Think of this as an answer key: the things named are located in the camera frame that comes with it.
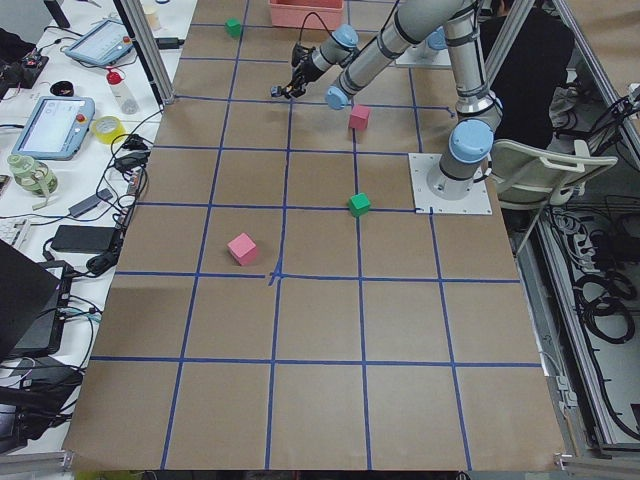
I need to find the aluminium frame post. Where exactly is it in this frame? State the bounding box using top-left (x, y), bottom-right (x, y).
top-left (113, 0), bottom-right (175, 107)

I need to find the pink plastic bin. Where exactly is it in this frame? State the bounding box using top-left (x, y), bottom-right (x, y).
top-left (268, 0), bottom-right (345, 30)

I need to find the green cube far corner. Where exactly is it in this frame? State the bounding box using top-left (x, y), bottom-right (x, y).
top-left (225, 18), bottom-right (243, 38)

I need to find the green cube near base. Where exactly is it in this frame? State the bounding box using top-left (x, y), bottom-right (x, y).
top-left (348, 192), bottom-right (371, 218)

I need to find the seated person in black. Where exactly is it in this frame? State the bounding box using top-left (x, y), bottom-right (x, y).
top-left (491, 1), bottom-right (575, 149)

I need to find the black power adapter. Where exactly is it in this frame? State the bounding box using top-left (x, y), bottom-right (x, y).
top-left (51, 225), bottom-right (116, 254)

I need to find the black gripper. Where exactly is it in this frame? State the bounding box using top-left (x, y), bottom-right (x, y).
top-left (284, 43), bottom-right (316, 98)

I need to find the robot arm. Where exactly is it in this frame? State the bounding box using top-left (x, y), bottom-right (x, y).
top-left (426, 26), bottom-right (447, 54)
top-left (270, 1), bottom-right (501, 200)

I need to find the black round dish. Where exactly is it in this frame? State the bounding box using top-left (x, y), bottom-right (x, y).
top-left (50, 80), bottom-right (75, 97)

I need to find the yellow tape roll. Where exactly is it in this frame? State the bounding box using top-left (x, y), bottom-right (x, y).
top-left (90, 116), bottom-right (126, 145)

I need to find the pink cube far side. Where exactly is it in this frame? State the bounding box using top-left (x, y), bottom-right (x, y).
top-left (227, 232), bottom-right (259, 266)

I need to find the near teach pendant tablet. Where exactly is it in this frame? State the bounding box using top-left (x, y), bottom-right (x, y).
top-left (12, 96), bottom-right (95, 161)

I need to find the red cap squeeze bottle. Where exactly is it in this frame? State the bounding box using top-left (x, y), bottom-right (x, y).
top-left (106, 68), bottom-right (139, 115)

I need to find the far teach pendant tablet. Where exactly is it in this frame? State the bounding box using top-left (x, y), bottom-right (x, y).
top-left (64, 19), bottom-right (133, 67)

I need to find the black laptop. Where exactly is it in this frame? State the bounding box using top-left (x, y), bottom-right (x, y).
top-left (1, 242), bottom-right (72, 360)

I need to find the teach pendant tablet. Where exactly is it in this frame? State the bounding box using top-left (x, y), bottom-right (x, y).
top-left (12, 96), bottom-right (95, 161)
top-left (64, 19), bottom-right (133, 67)

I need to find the grey office chair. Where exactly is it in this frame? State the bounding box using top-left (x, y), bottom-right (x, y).
top-left (490, 139), bottom-right (618, 256)

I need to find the pink cube near base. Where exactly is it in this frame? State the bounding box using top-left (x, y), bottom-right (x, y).
top-left (348, 104), bottom-right (371, 131)

